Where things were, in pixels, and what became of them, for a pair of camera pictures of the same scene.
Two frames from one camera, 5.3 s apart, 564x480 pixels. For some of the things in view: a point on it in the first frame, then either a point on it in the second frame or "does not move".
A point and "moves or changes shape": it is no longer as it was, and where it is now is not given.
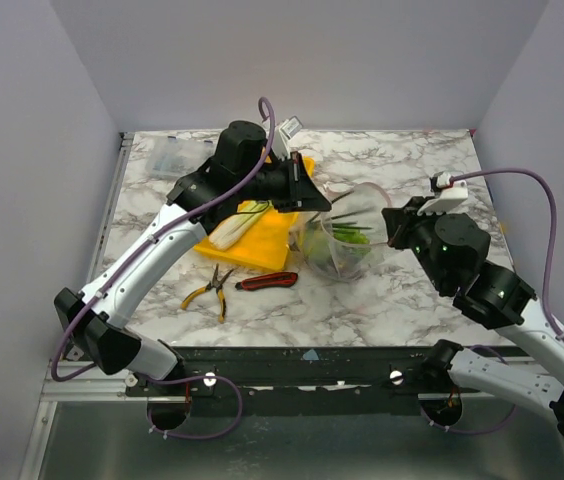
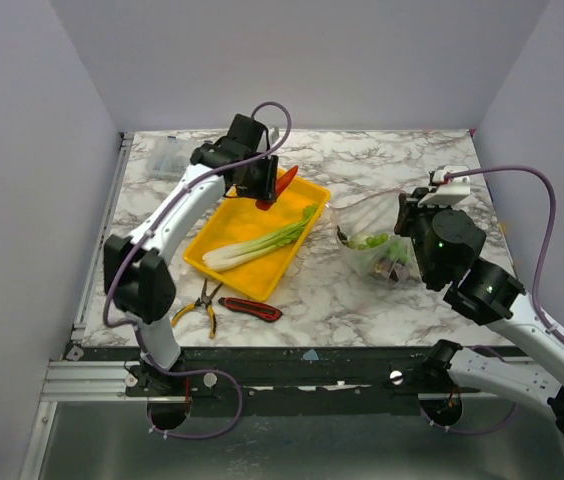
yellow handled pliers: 218,285 to 204,300
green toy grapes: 354,236 to 380,241
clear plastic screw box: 177,157 does not move
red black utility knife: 267,280 to 251,308
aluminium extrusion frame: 92,385 does not move
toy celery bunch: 232,229 to 220,257
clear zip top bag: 344,242 moves or changes shape
